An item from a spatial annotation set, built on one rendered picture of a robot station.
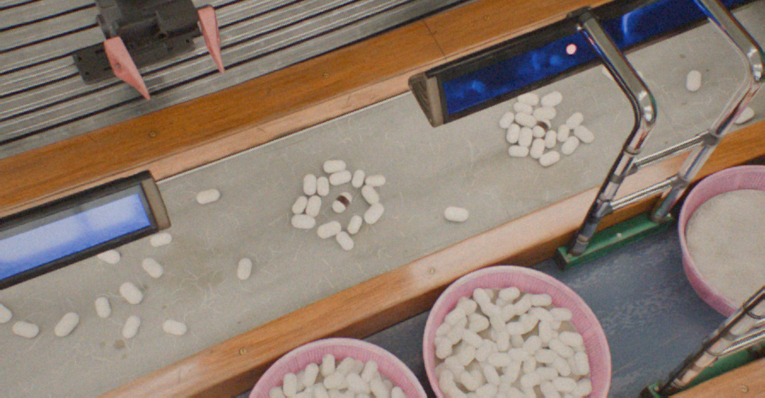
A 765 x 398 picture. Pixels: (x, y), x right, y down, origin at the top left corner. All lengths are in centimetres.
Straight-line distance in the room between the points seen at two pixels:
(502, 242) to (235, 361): 44
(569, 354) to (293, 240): 45
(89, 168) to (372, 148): 45
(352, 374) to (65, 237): 47
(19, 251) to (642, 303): 93
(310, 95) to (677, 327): 69
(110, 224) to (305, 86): 56
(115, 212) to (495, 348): 60
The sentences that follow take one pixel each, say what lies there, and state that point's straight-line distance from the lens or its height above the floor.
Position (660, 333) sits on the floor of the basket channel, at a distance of 153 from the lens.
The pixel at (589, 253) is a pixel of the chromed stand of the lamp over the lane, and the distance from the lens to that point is 151.
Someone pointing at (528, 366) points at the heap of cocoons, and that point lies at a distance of 139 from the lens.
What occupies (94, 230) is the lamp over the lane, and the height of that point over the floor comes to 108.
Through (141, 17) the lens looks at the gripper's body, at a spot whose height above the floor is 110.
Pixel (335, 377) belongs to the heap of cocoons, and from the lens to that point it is 135.
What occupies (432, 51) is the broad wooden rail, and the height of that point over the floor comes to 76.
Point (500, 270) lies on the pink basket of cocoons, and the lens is 140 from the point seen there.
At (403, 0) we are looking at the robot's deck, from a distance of 180.
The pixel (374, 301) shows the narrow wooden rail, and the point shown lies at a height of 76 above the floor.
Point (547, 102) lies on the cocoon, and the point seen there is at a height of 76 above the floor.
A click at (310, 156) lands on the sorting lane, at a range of 151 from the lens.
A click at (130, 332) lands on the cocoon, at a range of 139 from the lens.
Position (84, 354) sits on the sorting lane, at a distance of 141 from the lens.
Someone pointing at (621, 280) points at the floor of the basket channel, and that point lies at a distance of 155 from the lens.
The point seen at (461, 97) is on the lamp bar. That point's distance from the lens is 118.
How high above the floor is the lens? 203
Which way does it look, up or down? 60 degrees down
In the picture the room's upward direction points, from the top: 5 degrees clockwise
